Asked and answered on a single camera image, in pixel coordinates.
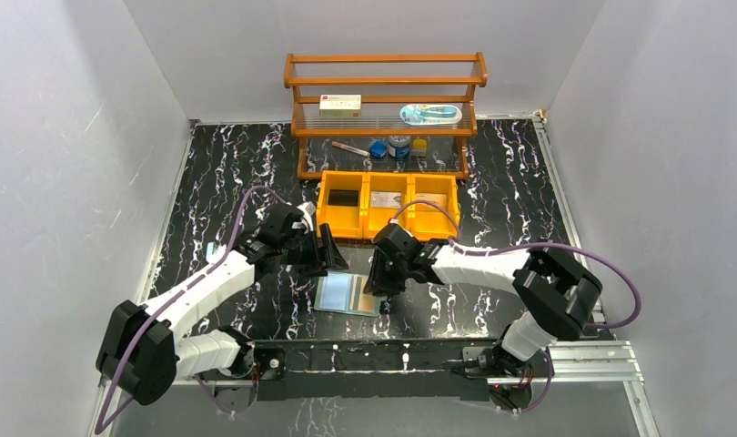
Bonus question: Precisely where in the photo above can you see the blue oval packaged item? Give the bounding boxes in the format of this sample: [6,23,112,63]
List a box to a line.
[399,104,462,126]

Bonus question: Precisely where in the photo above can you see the beige card in bin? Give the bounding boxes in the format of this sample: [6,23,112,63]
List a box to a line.
[416,192,449,212]

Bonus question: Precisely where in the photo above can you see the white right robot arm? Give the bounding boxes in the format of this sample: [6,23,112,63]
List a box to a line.
[364,223,602,363]

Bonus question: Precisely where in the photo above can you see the black card in bin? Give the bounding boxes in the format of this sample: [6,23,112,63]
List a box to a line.
[327,189,360,208]

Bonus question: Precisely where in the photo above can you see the round blue white tin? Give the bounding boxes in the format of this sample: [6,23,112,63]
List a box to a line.
[388,136,411,160]

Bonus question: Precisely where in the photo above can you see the green card holder wallet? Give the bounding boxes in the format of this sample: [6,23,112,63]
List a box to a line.
[314,272,381,317]

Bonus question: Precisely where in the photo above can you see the small yellow object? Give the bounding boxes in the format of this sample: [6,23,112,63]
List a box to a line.
[409,137,429,158]

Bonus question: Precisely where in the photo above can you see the small blue object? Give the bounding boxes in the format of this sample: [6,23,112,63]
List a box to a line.
[368,140,388,159]

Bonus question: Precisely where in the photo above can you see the wooden shelf rack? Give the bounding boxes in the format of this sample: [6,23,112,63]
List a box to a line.
[283,52,489,179]

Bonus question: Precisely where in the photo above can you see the small white blue stapler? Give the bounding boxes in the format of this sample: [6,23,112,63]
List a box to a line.
[206,242,220,263]

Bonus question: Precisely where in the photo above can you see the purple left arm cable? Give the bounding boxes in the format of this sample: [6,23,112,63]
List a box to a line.
[93,185,291,435]

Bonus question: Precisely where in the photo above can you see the orange three-compartment bin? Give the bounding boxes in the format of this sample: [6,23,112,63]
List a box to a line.
[316,171,460,241]

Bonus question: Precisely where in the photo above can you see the brown white marker pen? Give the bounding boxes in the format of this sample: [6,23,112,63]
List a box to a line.
[331,141,370,158]

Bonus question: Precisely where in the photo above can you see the silver card in bin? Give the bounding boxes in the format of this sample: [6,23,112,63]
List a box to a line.
[369,191,403,209]

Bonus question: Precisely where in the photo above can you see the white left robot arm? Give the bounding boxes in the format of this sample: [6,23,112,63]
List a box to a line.
[96,202,348,405]

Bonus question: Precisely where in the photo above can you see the white red box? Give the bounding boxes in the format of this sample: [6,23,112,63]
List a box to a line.
[318,94,362,118]

